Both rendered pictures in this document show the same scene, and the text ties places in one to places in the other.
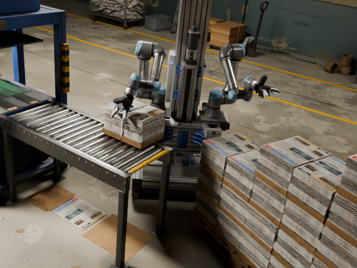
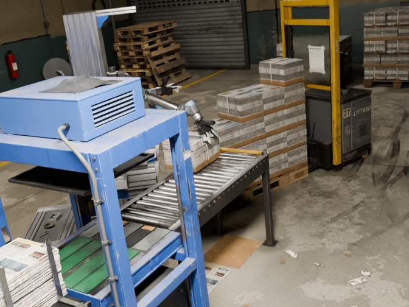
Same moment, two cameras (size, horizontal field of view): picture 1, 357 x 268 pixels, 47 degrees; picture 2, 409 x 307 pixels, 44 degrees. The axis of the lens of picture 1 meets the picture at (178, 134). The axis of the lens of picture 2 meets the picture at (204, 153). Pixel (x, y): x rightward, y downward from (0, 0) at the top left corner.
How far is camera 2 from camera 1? 4.87 m
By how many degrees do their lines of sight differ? 79
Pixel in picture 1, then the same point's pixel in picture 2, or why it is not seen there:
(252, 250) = not seen: hidden behind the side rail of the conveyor
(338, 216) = (289, 97)
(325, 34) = not seen: outside the picture
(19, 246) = (269, 299)
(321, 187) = (279, 91)
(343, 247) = (296, 110)
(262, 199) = (251, 131)
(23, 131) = (202, 210)
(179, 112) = not seen: hidden behind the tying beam
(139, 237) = (229, 240)
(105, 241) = (241, 254)
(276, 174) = (254, 108)
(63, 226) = (229, 282)
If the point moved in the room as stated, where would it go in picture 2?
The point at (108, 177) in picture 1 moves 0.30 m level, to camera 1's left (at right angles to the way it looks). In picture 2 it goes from (261, 167) to (265, 182)
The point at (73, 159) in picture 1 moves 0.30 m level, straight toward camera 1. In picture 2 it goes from (241, 184) to (279, 176)
